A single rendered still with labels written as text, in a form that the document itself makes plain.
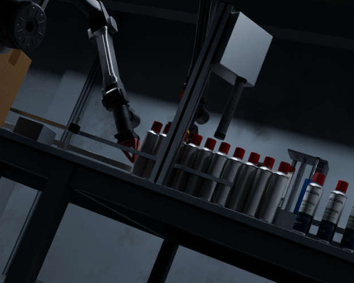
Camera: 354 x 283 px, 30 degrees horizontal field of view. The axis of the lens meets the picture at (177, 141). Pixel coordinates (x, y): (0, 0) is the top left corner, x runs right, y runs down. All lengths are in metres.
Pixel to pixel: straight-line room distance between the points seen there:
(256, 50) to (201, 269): 3.63
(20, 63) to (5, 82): 0.09
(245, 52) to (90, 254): 4.25
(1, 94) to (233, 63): 0.76
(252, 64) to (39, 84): 5.17
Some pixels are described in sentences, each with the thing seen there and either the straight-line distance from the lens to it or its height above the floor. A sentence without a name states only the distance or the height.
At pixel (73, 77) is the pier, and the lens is 6.78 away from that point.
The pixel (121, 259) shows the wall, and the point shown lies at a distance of 6.01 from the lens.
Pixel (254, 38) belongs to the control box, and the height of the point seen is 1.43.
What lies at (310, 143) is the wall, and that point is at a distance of 5.61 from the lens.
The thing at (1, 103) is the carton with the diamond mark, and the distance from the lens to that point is 2.26.
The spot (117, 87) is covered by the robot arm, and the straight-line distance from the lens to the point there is 2.34.
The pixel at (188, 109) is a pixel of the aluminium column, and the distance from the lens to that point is 2.09.
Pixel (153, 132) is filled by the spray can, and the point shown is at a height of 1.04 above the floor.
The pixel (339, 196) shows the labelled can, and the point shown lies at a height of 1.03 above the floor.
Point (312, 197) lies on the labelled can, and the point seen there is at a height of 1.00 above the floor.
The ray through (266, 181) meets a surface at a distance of 2.13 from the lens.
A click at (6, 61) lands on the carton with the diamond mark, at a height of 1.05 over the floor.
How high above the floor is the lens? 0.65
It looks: 10 degrees up
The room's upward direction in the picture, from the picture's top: 22 degrees clockwise
